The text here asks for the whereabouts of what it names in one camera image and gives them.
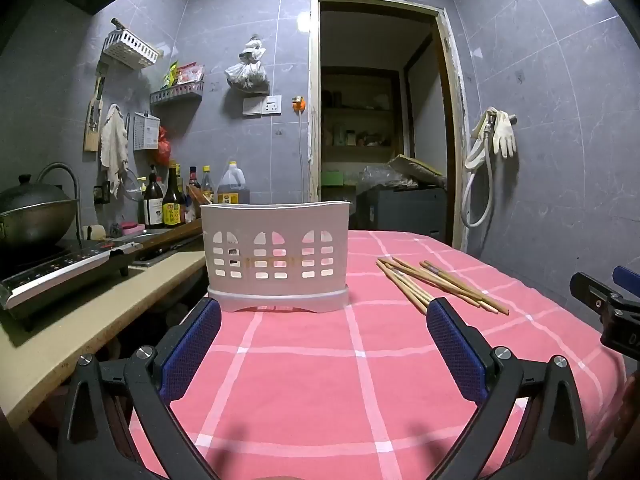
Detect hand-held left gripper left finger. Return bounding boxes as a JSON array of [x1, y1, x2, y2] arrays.
[[56, 298, 222, 480]]

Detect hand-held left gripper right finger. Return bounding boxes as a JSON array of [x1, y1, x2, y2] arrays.
[[426, 297, 590, 480]]

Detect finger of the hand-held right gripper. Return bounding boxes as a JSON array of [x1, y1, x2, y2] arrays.
[[613, 265, 640, 303], [570, 272, 618, 313]]

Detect bunch of wooden chopsticks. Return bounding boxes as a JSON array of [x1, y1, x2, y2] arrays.
[[376, 256, 511, 317]]

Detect white plastic utensil basket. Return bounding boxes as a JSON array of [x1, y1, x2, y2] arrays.
[[199, 200, 352, 315]]

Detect brown wooden board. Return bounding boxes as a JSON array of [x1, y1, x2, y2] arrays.
[[142, 220, 203, 257]]

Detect beige kitchen counter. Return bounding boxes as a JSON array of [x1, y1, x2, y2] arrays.
[[0, 247, 208, 428]]

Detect pink checkered tablecloth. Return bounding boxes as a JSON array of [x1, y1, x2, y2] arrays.
[[129, 230, 628, 480]]

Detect yellow label sauce bottle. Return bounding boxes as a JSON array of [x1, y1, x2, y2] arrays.
[[162, 161, 184, 226]]

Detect dark wine bottle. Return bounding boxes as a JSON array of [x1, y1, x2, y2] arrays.
[[144, 164, 165, 227]]

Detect black cabinet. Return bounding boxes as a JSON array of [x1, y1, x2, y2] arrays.
[[356, 186, 448, 243]]

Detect induction cooker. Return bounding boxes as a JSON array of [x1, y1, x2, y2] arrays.
[[0, 240, 143, 325]]

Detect cooking oil jug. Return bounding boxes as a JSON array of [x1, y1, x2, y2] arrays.
[[216, 161, 249, 205]]

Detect curved grey faucet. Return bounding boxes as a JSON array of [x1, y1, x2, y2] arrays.
[[37, 161, 82, 241]]

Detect white rubber gloves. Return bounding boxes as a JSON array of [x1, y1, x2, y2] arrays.
[[492, 109, 518, 158]]

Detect folded cardboard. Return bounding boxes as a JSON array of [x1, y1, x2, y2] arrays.
[[387, 155, 446, 188]]

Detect crumpled plastic sheet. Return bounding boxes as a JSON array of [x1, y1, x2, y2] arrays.
[[360, 164, 416, 189]]

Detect metal wok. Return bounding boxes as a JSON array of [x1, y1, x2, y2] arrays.
[[0, 199, 80, 252]]

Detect red plastic bag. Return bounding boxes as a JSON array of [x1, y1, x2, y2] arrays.
[[154, 126, 172, 166]]

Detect white dish towel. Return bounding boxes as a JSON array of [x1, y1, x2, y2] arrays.
[[100, 105, 130, 198]]

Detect hanging wooden board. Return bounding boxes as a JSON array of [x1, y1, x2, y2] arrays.
[[83, 101, 102, 153]]

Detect wooden storage shelf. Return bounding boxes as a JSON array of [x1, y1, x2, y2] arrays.
[[321, 67, 407, 163]]

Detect hanging kitchen knife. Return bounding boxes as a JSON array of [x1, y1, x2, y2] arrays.
[[94, 62, 109, 131]]

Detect red snack packet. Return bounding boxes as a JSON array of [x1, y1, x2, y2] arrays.
[[176, 62, 205, 85]]

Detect hanging clear plastic bag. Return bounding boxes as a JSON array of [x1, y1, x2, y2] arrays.
[[225, 35, 270, 95]]

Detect white hose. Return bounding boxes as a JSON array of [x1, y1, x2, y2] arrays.
[[461, 107, 497, 228]]

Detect wire strainer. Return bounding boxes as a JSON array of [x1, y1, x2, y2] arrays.
[[122, 167, 147, 196]]

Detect white wall cutlery holder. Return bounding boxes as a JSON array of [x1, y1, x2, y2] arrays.
[[133, 111, 162, 151]]

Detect grey wall shelf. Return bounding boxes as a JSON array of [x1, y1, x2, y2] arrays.
[[150, 81, 206, 107]]

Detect wooden door frame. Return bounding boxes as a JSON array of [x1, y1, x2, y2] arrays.
[[307, 0, 471, 253]]

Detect white wall basket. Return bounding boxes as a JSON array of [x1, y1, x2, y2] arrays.
[[102, 29, 160, 70]]

